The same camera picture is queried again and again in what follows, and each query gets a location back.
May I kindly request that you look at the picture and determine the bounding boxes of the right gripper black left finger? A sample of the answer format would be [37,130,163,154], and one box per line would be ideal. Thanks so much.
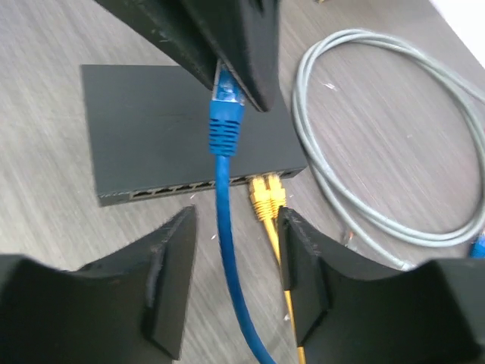
[1,206,197,363]

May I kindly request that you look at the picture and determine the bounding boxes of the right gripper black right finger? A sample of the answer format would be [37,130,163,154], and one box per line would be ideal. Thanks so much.
[278,208,484,363]

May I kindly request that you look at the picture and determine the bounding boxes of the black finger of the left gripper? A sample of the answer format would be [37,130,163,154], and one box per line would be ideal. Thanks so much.
[183,0,280,112]
[96,0,217,89]

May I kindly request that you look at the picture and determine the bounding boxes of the blue ethernet cable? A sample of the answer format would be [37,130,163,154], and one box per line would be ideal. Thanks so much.
[208,62,277,364]

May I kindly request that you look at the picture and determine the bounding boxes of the black network switch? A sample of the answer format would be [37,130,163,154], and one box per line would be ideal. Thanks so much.
[80,64,307,206]

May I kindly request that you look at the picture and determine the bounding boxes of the yellow ethernet cable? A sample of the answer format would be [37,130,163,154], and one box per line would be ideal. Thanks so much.
[267,172,308,364]
[248,177,283,266]

